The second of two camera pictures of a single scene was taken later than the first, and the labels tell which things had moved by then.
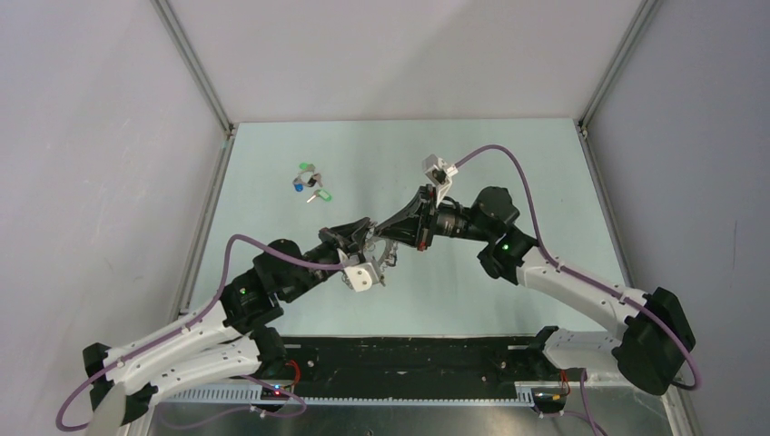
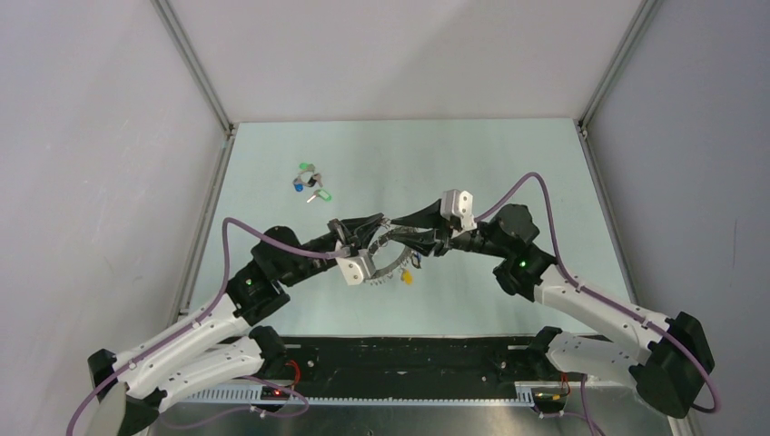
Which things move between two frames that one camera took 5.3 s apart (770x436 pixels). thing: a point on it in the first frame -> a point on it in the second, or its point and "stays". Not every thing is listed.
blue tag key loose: x=299 y=183 stays
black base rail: x=423 y=361 stays
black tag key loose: x=317 y=177 stays
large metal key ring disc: x=383 y=251 -> x=393 y=270
